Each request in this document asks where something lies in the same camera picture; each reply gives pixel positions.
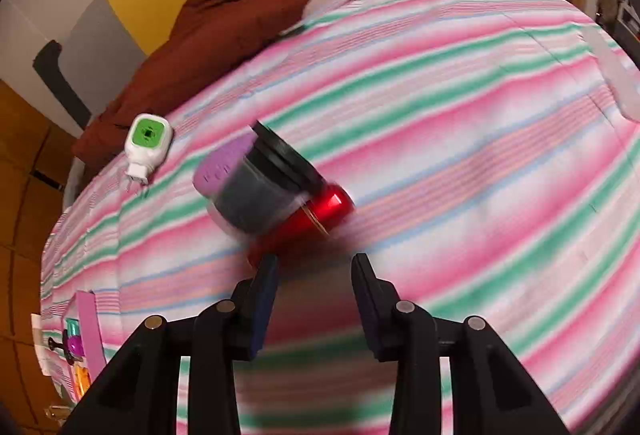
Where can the purple round lid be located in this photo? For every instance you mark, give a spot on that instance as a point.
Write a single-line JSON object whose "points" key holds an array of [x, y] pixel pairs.
{"points": [[220, 167]]}

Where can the brown blanket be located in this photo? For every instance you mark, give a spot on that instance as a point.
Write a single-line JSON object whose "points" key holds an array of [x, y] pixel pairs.
{"points": [[200, 40]]}

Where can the white tray with pink rim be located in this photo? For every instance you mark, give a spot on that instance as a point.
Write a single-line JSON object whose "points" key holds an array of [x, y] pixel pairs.
{"points": [[91, 330]]}

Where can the wooden wardrobe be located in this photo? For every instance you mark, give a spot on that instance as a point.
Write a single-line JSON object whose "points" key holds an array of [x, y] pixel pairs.
{"points": [[25, 215]]}

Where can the pink green striped blanket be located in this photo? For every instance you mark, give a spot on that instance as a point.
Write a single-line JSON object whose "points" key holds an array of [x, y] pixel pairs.
{"points": [[450, 115]]}

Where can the white and green plug-in device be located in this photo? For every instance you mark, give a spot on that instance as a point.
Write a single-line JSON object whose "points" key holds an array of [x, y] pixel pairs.
{"points": [[147, 140]]}

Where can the red metallic cylinder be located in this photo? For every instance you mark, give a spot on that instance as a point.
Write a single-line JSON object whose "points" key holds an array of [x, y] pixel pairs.
{"points": [[330, 210]]}

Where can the grey cloth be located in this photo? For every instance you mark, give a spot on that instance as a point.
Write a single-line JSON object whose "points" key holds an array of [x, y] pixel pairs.
{"points": [[617, 70]]}

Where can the grey jar with black lid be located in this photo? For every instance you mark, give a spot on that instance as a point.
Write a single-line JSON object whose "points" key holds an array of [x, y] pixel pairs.
{"points": [[255, 195]]}

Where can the magenta plastic toy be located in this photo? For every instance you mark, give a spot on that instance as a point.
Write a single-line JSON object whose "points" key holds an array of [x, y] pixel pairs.
{"points": [[75, 347]]}

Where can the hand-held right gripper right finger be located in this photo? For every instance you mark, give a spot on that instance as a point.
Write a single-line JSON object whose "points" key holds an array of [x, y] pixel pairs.
{"points": [[367, 305]]}

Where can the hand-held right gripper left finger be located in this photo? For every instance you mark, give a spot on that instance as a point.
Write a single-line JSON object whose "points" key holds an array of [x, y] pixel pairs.
{"points": [[265, 300]]}

